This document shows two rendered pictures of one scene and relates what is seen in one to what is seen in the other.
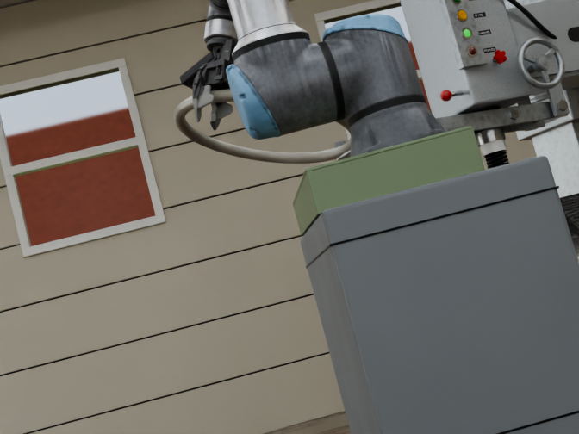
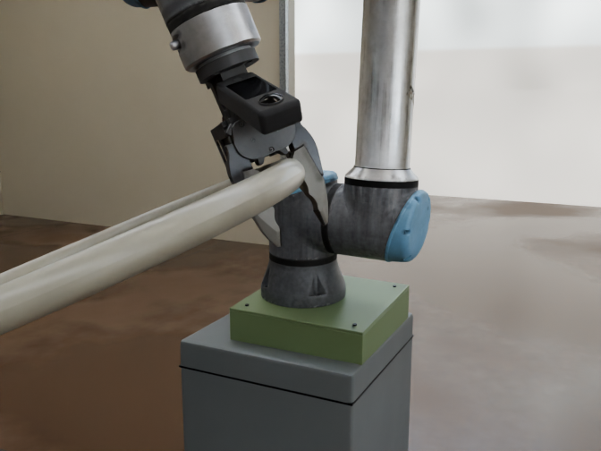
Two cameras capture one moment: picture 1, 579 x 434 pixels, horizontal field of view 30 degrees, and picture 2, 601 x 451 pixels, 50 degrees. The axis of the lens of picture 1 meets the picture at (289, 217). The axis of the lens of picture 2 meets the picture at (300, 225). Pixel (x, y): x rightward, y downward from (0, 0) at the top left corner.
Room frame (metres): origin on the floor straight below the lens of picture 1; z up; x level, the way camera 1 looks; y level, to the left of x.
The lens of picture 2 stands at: (3.16, 0.52, 1.37)
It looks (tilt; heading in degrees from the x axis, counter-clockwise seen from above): 12 degrees down; 213
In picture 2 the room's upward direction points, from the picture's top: straight up
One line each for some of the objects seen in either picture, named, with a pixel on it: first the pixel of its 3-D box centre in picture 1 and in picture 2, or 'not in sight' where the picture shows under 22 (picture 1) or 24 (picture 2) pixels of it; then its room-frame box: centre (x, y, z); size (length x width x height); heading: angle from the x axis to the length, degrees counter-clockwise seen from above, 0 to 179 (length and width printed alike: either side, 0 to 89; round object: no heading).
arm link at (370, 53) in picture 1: (368, 67); (306, 211); (1.99, -0.22, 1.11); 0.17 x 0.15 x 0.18; 95
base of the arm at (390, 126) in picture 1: (394, 134); (303, 271); (1.99, -0.23, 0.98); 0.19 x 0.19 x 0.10
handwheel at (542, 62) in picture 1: (533, 67); not in sight; (2.96, -0.76, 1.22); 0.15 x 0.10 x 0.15; 114
